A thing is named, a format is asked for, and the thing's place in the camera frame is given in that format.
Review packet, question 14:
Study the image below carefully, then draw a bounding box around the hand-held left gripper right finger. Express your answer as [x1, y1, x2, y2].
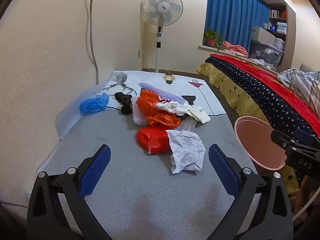
[208, 144, 293, 240]

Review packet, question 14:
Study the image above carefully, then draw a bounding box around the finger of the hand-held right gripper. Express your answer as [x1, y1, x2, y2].
[271, 129, 295, 153]
[294, 128, 320, 150]

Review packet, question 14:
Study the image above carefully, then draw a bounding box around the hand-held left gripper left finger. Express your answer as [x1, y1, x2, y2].
[27, 144, 112, 240]

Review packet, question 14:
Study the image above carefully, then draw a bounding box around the pink plastic bin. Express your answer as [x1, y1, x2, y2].
[234, 116, 287, 174]

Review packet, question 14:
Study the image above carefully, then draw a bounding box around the white paper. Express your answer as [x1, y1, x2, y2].
[166, 129, 206, 175]

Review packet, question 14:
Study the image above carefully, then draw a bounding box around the clear plastic wrapper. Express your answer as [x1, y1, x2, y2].
[179, 120, 198, 133]

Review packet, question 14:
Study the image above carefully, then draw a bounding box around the white packet with green print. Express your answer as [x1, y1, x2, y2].
[187, 106, 211, 124]

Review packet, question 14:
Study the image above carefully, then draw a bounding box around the red plastic bag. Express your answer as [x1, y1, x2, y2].
[135, 127, 173, 155]

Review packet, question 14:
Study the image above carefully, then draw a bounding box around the blue plastic bag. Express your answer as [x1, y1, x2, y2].
[79, 93, 110, 116]

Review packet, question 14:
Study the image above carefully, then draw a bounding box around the white foam net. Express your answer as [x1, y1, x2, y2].
[132, 105, 150, 125]

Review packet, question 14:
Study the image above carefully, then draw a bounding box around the black scrunchie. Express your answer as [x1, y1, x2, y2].
[114, 92, 133, 115]

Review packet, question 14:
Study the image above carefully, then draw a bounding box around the small orange plastic bag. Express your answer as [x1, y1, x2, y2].
[146, 113, 181, 130]

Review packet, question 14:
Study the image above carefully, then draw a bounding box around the large orange plastic bag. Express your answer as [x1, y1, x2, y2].
[136, 89, 163, 118]

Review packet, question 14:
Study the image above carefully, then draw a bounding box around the purple ruffled plastic cover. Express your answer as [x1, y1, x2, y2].
[138, 82, 187, 105]

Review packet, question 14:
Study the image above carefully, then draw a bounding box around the person's right hand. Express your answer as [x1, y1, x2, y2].
[295, 176, 314, 224]

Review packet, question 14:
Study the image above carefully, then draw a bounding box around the printed grey white tablecloth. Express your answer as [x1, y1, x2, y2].
[24, 70, 262, 240]

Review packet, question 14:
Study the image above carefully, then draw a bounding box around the striped grey quilt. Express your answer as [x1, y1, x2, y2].
[277, 68, 320, 117]

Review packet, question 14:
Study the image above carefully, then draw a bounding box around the bed with starry blanket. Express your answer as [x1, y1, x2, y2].
[196, 55, 320, 198]

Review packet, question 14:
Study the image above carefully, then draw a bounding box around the red blanket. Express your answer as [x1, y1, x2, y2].
[210, 54, 320, 120]

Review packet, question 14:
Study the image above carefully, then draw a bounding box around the clear storage box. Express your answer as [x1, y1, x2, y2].
[250, 40, 284, 69]

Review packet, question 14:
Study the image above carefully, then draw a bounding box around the small white lidded container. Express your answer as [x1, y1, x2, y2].
[274, 37, 285, 52]

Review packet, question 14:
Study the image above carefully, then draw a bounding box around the pink cloth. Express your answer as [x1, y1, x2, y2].
[222, 41, 248, 57]

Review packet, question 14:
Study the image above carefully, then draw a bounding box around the white box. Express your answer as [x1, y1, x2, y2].
[251, 26, 276, 43]

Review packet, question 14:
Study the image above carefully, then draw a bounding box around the potted green plant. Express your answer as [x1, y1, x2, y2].
[203, 29, 224, 50]

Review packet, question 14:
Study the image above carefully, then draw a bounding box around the blue curtain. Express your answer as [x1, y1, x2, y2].
[204, 0, 270, 53]

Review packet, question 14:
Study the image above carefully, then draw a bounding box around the white standing fan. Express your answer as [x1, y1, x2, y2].
[140, 0, 184, 73]

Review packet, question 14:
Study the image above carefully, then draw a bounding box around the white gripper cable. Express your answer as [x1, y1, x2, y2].
[291, 197, 320, 227]

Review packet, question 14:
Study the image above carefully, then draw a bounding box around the grey wall cable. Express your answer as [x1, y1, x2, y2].
[86, 0, 99, 85]

